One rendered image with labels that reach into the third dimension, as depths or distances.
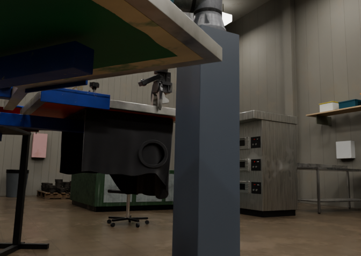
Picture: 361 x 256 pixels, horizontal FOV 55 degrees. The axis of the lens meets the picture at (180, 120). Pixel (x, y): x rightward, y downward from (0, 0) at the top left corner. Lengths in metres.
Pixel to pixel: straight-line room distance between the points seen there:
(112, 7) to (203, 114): 0.65
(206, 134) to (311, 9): 9.73
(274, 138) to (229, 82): 4.92
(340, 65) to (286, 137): 3.77
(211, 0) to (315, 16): 9.28
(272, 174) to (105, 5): 5.60
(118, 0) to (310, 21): 10.17
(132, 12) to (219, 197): 0.77
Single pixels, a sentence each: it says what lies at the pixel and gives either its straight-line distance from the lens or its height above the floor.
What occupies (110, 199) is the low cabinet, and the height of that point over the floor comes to 0.20.
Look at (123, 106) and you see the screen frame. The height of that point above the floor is 0.97.
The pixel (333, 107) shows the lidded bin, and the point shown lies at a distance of 8.90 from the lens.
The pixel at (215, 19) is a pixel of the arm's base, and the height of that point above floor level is 1.25.
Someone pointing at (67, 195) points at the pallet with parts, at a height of 0.08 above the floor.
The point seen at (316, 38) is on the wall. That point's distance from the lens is 10.42.
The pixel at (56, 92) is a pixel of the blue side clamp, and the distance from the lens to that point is 1.57.
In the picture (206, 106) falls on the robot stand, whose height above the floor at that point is 0.89.
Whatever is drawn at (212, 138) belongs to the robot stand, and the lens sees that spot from 1.24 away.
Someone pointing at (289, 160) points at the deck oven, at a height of 0.95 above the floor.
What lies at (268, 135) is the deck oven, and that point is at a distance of 6.11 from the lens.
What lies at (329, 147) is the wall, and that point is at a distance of 9.57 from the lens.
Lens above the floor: 0.65
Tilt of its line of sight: 9 degrees up
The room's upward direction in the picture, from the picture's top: 1 degrees clockwise
